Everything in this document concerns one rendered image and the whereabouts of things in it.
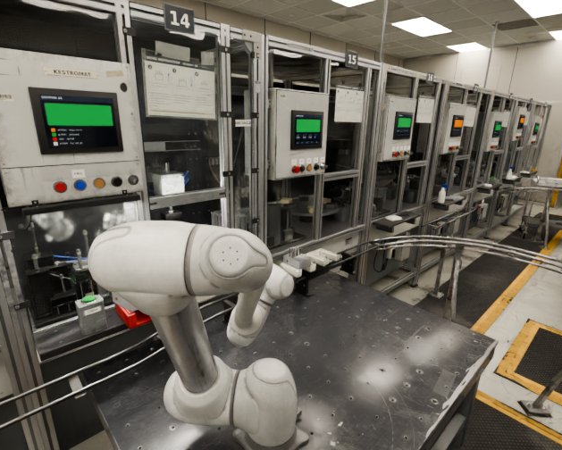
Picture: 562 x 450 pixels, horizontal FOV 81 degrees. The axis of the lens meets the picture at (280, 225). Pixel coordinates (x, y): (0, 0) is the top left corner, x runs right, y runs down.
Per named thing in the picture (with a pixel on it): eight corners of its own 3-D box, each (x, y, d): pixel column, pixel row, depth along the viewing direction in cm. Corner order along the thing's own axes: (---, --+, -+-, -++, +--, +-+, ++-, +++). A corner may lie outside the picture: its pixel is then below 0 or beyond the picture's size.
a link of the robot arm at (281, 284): (255, 254, 116) (238, 287, 114) (286, 268, 105) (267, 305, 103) (273, 264, 124) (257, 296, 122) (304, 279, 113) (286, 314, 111)
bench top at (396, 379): (239, 711, 59) (239, 698, 58) (82, 379, 133) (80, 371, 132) (497, 347, 157) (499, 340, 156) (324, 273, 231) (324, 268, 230)
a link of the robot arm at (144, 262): (235, 436, 101) (165, 429, 103) (244, 381, 113) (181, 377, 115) (183, 268, 50) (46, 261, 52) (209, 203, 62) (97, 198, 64)
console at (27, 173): (9, 209, 102) (-30, 42, 88) (1, 194, 121) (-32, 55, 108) (146, 192, 129) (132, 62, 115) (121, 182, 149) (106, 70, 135)
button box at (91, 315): (84, 337, 116) (78, 306, 112) (78, 326, 121) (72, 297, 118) (108, 328, 121) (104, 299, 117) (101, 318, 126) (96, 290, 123)
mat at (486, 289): (465, 356, 247) (465, 354, 246) (393, 321, 288) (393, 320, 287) (578, 218, 629) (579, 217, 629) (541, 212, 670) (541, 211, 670)
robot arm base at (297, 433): (319, 432, 108) (320, 419, 106) (267, 479, 93) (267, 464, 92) (281, 399, 121) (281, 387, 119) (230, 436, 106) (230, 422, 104)
